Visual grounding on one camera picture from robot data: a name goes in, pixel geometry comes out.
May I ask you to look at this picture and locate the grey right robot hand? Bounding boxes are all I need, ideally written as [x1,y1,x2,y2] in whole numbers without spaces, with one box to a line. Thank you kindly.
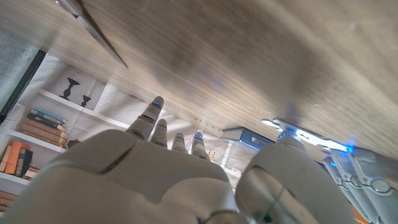
[0,95,358,224]

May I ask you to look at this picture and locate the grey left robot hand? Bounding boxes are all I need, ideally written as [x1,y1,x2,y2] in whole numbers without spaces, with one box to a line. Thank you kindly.
[322,146,398,224]

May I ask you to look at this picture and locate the white puzzle piece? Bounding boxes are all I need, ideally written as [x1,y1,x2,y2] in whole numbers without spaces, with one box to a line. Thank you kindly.
[297,129,351,153]
[261,118,307,138]

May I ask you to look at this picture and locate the blue puzzle board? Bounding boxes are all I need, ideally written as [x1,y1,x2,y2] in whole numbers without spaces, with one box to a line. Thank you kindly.
[221,126,276,152]

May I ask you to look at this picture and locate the printed bookshelf backdrop cloth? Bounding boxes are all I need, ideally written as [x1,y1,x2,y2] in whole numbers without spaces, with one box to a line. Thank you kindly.
[0,54,259,215]

